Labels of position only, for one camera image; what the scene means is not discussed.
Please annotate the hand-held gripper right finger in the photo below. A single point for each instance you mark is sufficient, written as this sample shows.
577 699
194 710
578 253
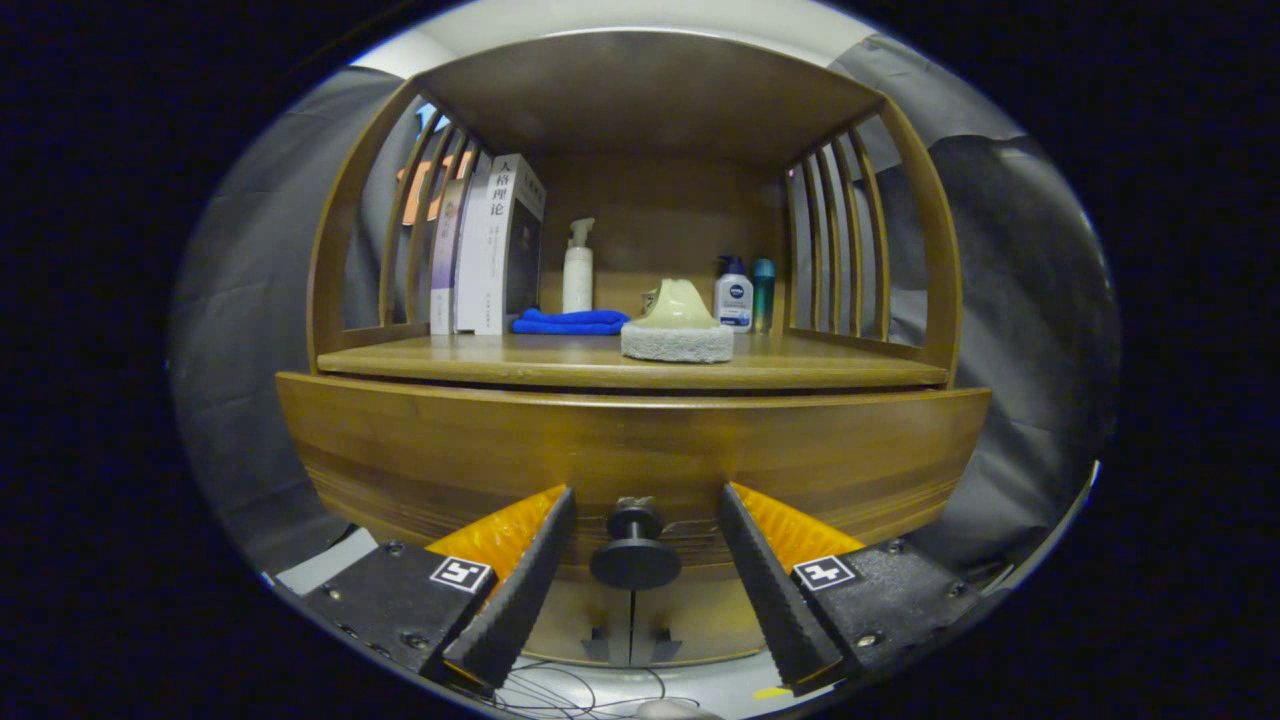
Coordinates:
775 600

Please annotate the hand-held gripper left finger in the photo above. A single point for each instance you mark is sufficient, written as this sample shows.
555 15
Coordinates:
510 600

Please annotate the wooden drawer with black knob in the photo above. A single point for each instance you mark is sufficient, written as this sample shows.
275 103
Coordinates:
450 450

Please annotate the wooden cabinet door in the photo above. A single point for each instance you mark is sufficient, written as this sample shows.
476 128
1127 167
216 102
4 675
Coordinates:
700 615
580 615

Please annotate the wooden countertop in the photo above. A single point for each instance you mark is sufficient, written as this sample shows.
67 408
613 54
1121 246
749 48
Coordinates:
480 356

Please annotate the wooden cabinet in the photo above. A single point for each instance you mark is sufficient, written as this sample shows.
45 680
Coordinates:
650 90

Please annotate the yellow tape piece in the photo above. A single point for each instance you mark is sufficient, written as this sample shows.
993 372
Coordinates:
772 693

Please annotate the blue folded cloth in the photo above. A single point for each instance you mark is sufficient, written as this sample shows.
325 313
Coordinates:
570 322

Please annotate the white lotion bottle blue cap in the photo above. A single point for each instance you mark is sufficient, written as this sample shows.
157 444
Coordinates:
733 300

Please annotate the teal slim bottle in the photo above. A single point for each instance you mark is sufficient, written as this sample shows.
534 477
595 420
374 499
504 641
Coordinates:
764 295

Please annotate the beige lidded tea bowl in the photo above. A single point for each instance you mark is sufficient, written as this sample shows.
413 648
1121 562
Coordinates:
650 300

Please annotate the white pump bottle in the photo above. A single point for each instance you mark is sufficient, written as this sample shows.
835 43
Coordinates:
577 280

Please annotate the white book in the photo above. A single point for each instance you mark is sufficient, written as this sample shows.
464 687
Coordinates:
485 260

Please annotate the purple book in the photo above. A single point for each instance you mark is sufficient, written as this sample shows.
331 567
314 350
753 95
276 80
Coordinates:
443 265

